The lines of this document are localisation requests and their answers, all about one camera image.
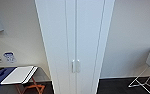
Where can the white flat board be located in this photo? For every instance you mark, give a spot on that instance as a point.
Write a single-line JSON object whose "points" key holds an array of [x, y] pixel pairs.
{"points": [[19, 74]]}

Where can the white wardrobe door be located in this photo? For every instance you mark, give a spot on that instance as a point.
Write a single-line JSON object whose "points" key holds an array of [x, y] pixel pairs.
{"points": [[57, 40], [91, 40]]}

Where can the orange stand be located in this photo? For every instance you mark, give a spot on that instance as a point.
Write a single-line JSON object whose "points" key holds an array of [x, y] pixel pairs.
{"points": [[32, 88]]}

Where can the blue white wall sign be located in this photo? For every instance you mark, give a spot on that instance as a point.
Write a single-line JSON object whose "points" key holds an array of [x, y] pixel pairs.
{"points": [[10, 57]]}

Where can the white wardrobe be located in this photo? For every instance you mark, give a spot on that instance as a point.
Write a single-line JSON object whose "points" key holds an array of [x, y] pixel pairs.
{"points": [[91, 10]]}

